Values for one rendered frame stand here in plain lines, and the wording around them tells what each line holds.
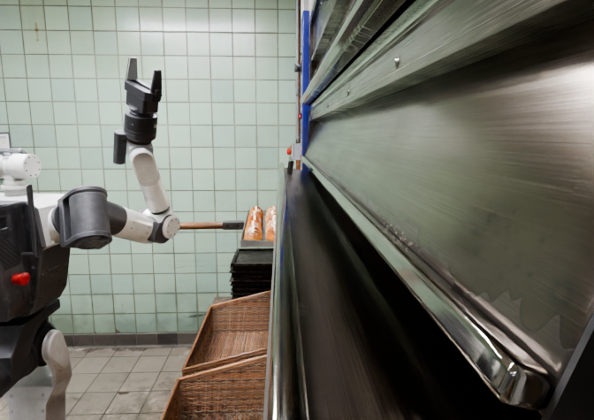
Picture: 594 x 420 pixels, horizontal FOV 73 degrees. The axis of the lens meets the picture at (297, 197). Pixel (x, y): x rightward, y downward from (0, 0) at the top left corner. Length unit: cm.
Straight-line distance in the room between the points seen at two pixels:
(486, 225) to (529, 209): 4
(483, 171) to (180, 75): 273
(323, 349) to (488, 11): 26
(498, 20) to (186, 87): 270
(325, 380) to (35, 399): 125
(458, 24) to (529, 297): 22
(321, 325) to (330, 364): 6
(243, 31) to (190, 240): 150
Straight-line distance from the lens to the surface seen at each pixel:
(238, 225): 166
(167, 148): 295
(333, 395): 28
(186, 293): 315
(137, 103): 120
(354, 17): 56
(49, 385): 145
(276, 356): 26
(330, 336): 34
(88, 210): 115
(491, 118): 33
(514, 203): 27
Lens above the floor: 157
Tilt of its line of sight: 9 degrees down
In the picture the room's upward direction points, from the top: straight up
